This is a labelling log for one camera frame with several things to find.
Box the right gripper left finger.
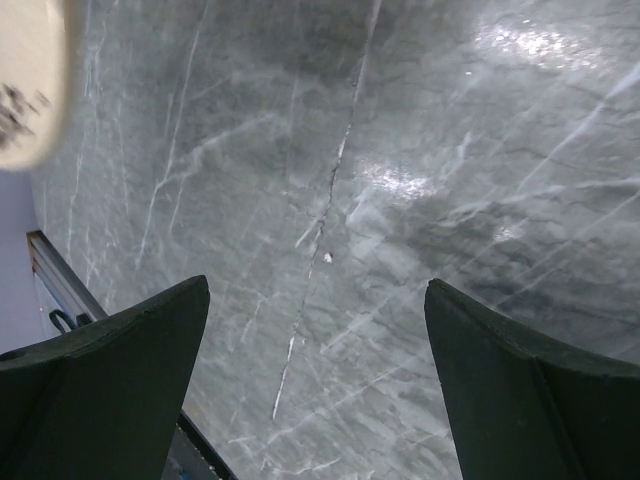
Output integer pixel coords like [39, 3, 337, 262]
[1, 275, 209, 479]

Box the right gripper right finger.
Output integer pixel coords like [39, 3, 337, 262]
[424, 279, 639, 479]

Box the cream plate with black patch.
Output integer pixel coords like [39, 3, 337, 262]
[1, 0, 82, 171]

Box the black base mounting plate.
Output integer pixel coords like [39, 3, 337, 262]
[161, 411, 238, 480]

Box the aluminium rail frame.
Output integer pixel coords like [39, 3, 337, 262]
[27, 230, 107, 336]

